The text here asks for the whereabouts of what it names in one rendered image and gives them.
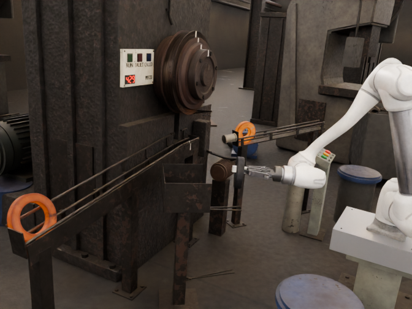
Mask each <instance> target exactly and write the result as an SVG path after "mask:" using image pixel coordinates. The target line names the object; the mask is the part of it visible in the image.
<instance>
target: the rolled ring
mask: <svg viewBox="0 0 412 309"><path fill-rule="evenodd" d="M30 202H32V203H35V204H38V205H39V206H40V207H41V208H42V209H43V211H44V214H45V222H44V226H43V227H42V229H41V230H40V231H39V232H37V233H35V234H30V233H29V232H26V231H25V230H24V229H23V227H22V225H21V222H20V214H21V211H22V209H23V207H24V206H25V205H26V204H28V203H30ZM56 220H57V215H56V209H55V206H54V205H53V203H52V202H51V200H50V199H49V198H47V197H46V196H44V195H42V194H39V193H30V194H25V195H22V196H20V197H18V198H17V199H15V200H14V202H13V203H12V205H11V206H10V208H9V211H8V213H7V225H8V227H9V228H12V229H15V230H16V231H19V232H22V233H23V235H24V238H25V242H27V241H28V240H30V239H31V238H33V237H35V236H36V235H37V234H39V233H41V232H42V231H44V230H46V229H47V228H49V227H50V226H52V225H54V224H55V223H56Z"/></svg>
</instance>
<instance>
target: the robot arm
mask: <svg viewBox="0 0 412 309"><path fill-rule="evenodd" d="M380 100H382V103H383V105H384V108H385V109H386V110H387V111H388V112H389V121H390V126H391V135H392V144H393V149H394V158H395V167H396V172H397V178H392V179H390V180H388V181H387V182H386V183H385V185H384V186H383V188H382V189H381V192H380V196H379V199H378V203H377V207H376V215H375V219H374V221H373V222H372V223H371V225H369V226H367V228H366V230H368V231H371V232H375V233H377V234H381V235H384V236H386V237H390V238H393V239H396V240H398V241H400V242H403V243H405V242H406V238H407V236H408V237H409V238H412V67H410V66H407V65H403V64H402V63H401V62H400V61H399V60H397V59H395V58H388V59H386V60H384V61H383V62H381V63H380V64H379V65H377V66H376V68H375V69H374V70H373V71H372V73H371V74H370V75H369V76H368V78H367V79H366V81H365V82H364V84H363V85H362V87H361V89H360V90H359V92H358V94H357V96H356V98H355V100H354V102H353V104H352V105H351V107H350V108H349V110H348V111H347V113H346V114H345V115H344V117H343V118H342V119H340V120H339V121H338V122H337V123H335V124H334V125H333V126H332V127H331V128H330V129H328V130H327V131H326V132H325V133H324V134H322V135H321V136H320V137H318V138H317V139H316V140H315V141H314V142H313V143H312V144H311V145H310V146H309V147H308V148H307V149H306V150H304V151H300V152H298V153H297V154H296V155H294V156H293V157H291V158H290V160H289V162H288V165H287V166H283V167H280V166H274V167H273V169H270V168H266V166H248V167H245V170H244V173H245V174H248V175H249V176H253V177H259V178H264V179H266V180H268V179H269V178H272V180H273V181H277V182H281V184H286V185H294V186H297V187H300V188H307V189H317V188H322V187H323V186H324V185H325V183H326V173H325V172H324V171H322V170H320V169H318V168H314V166H315V164H316V162H315V158H316V155H317V154H318V153H319V151H320V150H321V149H322V148H324V147H325V146H326V145H328V144H329V143H331V142H332V141H333V140H335V139H336V138H337V137H339V136H341V135H342V134H343V133H345V132H346V131H347V130H349V129H350V128H351V127H353V126H354V125H355V124H356V123H357V122H358V121H359V120H360V119H361V118H362V117H363V116H364V115H365V114H366V113H367V112H368V111H369V110H370V109H371V108H373V107H374V106H375V105H376V104H377V103H379V101H380Z"/></svg>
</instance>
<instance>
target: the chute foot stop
mask: <svg viewBox="0 0 412 309"><path fill-rule="evenodd" d="M7 230H8V233H9V238H10V244H11V247H12V252H13V254H16V255H18V256H20V257H23V258H25V259H28V254H27V250H26V244H25V238H24V235H23V233H22V232H19V231H16V230H15V229H12V228H9V227H8V228H7Z"/></svg>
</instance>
